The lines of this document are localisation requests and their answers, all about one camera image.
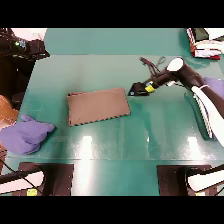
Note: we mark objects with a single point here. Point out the purple garment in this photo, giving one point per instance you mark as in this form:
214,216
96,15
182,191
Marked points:
215,86
25,135

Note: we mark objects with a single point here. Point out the grey-brown shirt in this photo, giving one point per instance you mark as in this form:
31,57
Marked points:
98,106

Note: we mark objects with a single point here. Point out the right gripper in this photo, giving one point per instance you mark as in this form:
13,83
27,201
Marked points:
141,89

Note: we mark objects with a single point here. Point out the heap of clothes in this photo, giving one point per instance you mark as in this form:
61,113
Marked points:
205,46

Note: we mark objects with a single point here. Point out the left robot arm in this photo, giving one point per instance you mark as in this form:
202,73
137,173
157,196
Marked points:
20,181

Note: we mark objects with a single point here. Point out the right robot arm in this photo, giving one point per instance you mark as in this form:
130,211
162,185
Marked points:
195,81

